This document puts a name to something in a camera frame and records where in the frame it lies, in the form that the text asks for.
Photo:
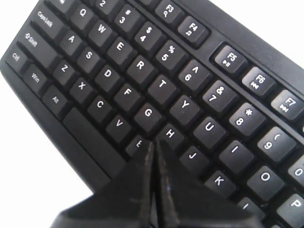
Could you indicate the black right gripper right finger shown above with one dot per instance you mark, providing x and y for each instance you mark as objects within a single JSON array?
[{"x": 184, "y": 202}]

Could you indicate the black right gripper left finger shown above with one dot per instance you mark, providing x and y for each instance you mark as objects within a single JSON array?
[{"x": 123, "y": 203}]

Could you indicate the black acer keyboard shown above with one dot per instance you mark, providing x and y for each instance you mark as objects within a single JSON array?
[{"x": 102, "y": 78}]

